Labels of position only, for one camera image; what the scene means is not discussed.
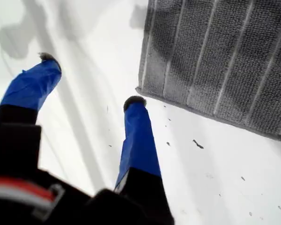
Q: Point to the grey striped towel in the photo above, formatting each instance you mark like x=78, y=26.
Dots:
x=213, y=58

